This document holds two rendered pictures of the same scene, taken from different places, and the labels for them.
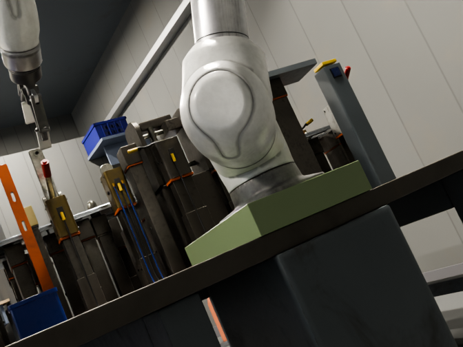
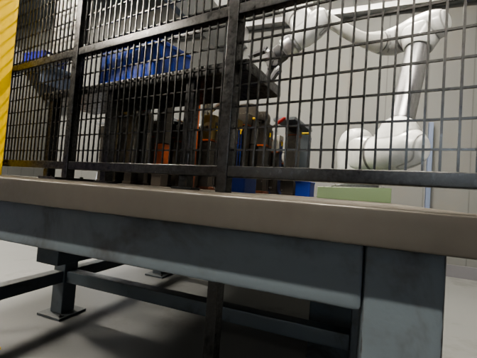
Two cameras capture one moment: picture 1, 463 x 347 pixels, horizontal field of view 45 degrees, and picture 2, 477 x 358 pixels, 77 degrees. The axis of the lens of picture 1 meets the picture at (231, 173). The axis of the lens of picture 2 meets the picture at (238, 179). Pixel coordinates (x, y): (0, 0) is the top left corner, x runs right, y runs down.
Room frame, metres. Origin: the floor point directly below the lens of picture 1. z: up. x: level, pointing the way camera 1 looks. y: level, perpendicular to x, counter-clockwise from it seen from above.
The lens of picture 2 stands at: (0.34, 1.20, 0.71)
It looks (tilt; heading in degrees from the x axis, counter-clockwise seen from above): 2 degrees up; 325
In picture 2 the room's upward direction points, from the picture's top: 4 degrees clockwise
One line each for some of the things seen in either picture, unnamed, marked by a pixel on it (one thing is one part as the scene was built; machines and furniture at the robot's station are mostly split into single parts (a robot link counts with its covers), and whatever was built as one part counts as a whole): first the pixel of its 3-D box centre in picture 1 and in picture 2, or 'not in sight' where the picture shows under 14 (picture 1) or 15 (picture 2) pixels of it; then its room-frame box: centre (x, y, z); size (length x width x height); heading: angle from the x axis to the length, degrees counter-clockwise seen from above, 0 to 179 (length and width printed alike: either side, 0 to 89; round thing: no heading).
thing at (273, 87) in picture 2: not in sight; (147, 94); (1.39, 0.88, 1.02); 0.90 x 0.22 x 0.03; 25
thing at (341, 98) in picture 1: (355, 127); (303, 165); (1.86, -0.44, 0.92); 0.08 x 0.08 x 0.44; 25
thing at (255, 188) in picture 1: (274, 188); (353, 182); (1.20, -0.07, 0.79); 0.22 x 0.18 x 0.06; 134
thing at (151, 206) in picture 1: (152, 212); (242, 153); (1.66, 0.26, 0.91); 0.07 x 0.05 x 0.42; 25
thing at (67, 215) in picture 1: (77, 255); (210, 153); (1.59, 0.49, 0.87); 0.10 x 0.07 x 0.35; 25
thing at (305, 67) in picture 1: (260, 83); (294, 125); (1.75, -0.20, 1.16); 0.37 x 0.14 x 0.02; 115
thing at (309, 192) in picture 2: not in sight; (304, 189); (1.64, -0.23, 0.75); 0.11 x 0.10 x 0.09; 115
